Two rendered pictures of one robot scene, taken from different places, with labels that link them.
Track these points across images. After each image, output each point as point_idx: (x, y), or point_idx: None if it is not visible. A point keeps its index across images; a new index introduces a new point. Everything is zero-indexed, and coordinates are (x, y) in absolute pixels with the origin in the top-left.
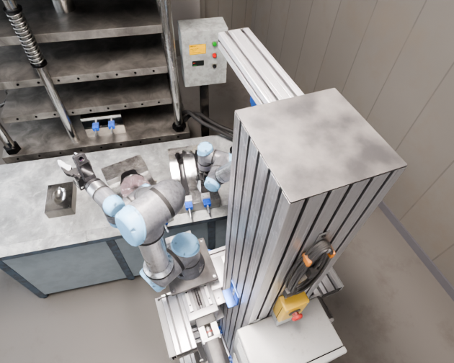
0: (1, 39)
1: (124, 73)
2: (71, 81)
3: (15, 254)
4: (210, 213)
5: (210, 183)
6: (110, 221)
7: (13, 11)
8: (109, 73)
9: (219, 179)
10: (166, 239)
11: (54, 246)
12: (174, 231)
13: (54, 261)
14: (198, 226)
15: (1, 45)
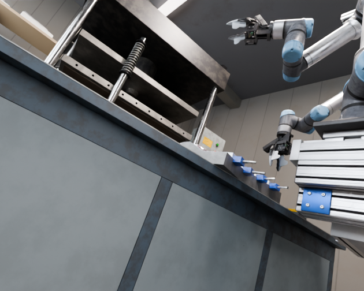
0: (112, 51)
1: (166, 122)
2: (130, 101)
3: (58, 70)
4: (288, 188)
5: (323, 105)
6: (299, 37)
7: (144, 42)
8: (158, 114)
9: (327, 106)
10: (295, 140)
11: (121, 108)
12: (234, 222)
13: (46, 168)
14: (257, 231)
15: (108, 53)
